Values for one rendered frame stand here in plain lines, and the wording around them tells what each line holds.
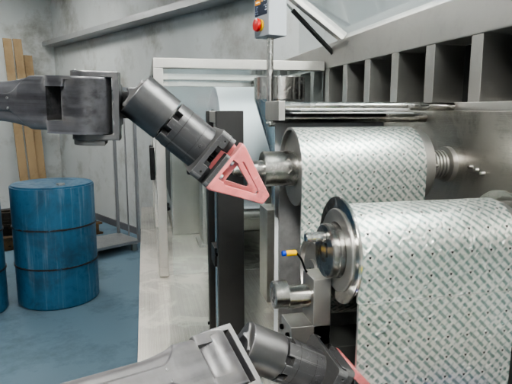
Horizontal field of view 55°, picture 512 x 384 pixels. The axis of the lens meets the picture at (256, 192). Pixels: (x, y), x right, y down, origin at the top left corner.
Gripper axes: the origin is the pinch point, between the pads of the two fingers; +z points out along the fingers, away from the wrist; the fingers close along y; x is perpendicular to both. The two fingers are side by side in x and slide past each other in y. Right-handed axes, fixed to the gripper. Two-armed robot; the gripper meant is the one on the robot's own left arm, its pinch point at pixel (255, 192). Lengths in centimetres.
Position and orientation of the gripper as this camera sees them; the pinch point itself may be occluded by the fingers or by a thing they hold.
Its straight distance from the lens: 64.7
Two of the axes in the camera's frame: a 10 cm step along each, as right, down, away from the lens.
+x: 6.3, -7.8, 0.1
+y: 2.2, 1.7, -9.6
